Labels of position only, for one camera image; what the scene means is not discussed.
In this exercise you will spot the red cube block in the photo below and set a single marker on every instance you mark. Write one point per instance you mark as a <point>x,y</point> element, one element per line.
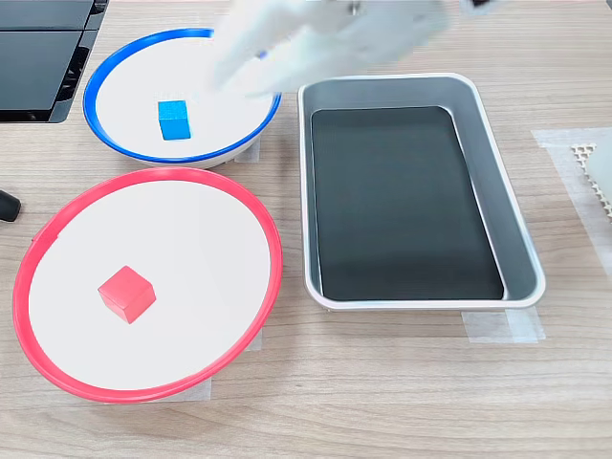
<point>128,294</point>

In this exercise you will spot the silver metal tray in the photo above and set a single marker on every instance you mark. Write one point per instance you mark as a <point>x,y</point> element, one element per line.
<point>516,248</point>

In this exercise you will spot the clear tape strip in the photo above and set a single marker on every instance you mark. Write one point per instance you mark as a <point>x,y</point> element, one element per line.
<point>249,152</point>
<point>255,342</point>
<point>502,326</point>
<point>198,389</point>

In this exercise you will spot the white mesh mat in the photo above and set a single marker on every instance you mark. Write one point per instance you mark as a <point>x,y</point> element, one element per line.
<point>597,186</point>

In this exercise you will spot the black flat panel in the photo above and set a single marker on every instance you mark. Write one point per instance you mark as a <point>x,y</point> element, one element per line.
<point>43,12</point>
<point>33,72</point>

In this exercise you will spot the black rounded object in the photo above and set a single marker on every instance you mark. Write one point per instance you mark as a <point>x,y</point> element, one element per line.
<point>8,205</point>

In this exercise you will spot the black tray liner mat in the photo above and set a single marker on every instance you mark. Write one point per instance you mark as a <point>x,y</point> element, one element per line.
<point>401,205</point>

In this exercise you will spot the red rimmed white dish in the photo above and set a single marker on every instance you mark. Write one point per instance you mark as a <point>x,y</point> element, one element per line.
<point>167,248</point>

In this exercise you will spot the blue rimmed white dish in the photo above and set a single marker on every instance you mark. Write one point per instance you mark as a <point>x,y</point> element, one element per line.
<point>129,119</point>

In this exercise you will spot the clear plastic sheet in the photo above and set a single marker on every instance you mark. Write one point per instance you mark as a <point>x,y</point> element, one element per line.
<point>559,153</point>

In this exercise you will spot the blue cube block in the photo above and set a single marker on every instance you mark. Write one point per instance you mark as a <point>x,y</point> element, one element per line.
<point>174,119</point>

